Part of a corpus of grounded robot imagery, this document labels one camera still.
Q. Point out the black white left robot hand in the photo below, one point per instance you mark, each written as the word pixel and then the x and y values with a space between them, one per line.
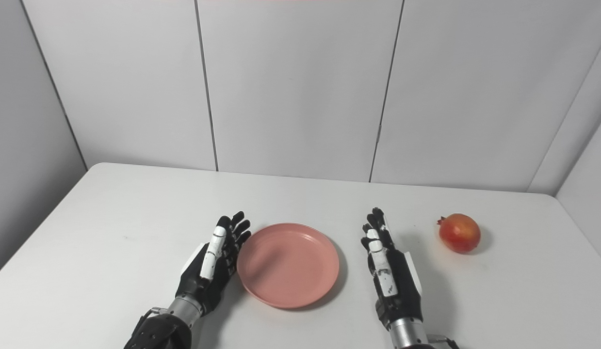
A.
pixel 203 286

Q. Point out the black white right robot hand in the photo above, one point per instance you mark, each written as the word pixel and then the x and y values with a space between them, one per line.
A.
pixel 397 286

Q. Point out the red pomegranate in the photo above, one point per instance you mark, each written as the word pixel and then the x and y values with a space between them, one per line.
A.
pixel 459 233

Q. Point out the pink round plate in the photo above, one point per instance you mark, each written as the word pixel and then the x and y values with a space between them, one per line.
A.
pixel 288 265

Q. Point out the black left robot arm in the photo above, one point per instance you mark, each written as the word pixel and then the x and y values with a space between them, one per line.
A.
pixel 164 332

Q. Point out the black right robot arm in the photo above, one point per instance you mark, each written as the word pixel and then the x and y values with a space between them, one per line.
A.
pixel 409 334

